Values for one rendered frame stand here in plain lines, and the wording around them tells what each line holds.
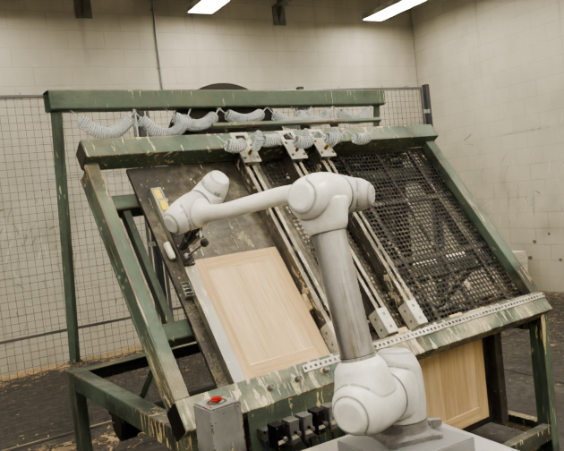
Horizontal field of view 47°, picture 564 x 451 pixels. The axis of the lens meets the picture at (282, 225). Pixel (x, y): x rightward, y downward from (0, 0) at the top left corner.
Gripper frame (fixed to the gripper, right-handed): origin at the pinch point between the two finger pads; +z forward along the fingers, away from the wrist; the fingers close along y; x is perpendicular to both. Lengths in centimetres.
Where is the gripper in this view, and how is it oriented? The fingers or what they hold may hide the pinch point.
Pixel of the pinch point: (184, 243)
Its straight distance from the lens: 260.2
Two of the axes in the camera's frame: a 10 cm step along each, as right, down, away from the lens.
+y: 4.2, 8.0, -4.3
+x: 8.1, -1.2, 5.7
